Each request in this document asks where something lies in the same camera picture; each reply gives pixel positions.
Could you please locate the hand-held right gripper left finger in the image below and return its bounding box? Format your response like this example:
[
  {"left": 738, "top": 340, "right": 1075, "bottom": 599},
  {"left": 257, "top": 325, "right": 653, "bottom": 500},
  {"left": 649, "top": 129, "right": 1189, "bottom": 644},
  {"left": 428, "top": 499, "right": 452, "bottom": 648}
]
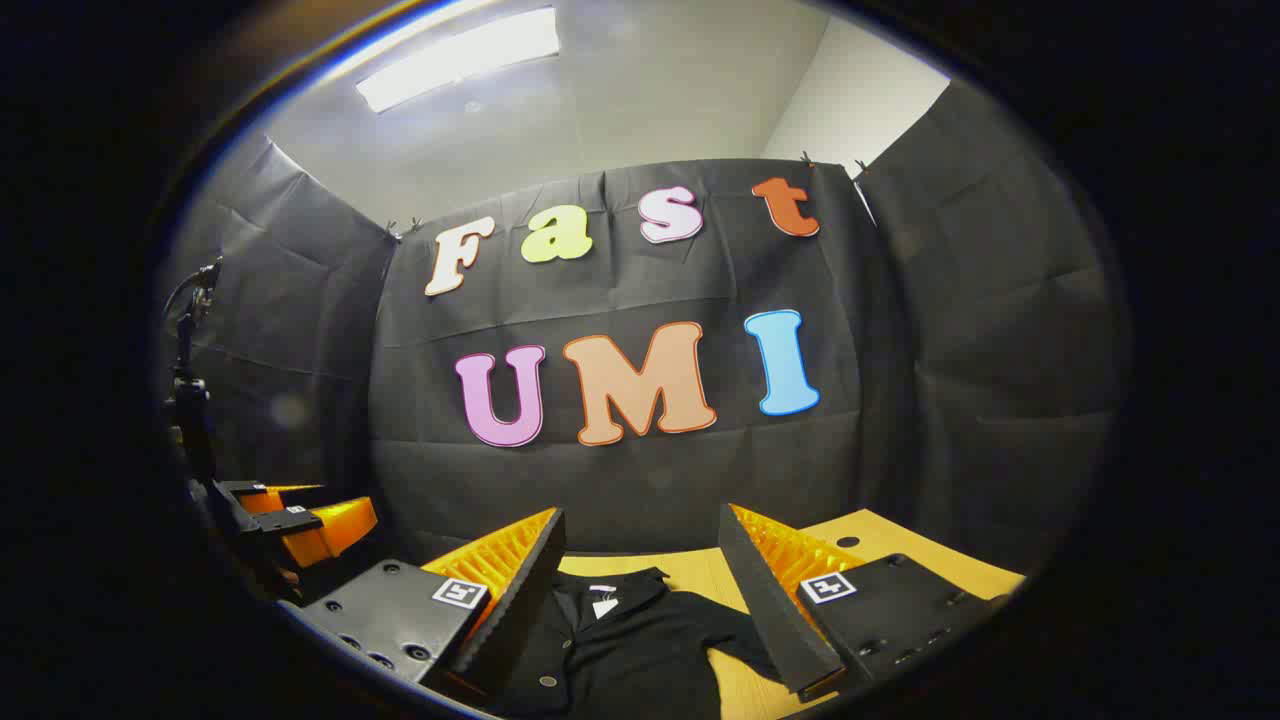
[{"left": 283, "top": 507, "right": 567, "bottom": 701}]

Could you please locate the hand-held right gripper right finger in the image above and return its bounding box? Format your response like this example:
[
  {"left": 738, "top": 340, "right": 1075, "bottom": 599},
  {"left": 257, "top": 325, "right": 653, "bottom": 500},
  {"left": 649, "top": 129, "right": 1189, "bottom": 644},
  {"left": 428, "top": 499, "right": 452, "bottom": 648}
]
[{"left": 718, "top": 503, "right": 1026, "bottom": 701}]

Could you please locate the black button shirt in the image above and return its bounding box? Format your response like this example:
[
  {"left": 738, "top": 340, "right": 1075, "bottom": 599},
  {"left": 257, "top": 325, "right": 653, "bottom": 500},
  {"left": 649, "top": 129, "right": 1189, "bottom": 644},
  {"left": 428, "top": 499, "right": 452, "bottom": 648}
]
[{"left": 490, "top": 567, "right": 786, "bottom": 720}]

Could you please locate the black backdrop cloth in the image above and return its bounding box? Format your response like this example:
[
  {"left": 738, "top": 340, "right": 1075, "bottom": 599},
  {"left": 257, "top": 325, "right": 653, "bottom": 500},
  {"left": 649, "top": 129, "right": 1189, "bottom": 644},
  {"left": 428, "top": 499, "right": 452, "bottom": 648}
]
[{"left": 160, "top": 80, "right": 1136, "bottom": 581}]

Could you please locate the white ceiling light panel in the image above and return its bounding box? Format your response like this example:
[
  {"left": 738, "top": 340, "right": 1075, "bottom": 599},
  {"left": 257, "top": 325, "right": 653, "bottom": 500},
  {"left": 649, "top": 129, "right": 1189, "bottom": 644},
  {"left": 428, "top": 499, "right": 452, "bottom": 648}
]
[{"left": 355, "top": 5, "right": 561, "bottom": 114}]

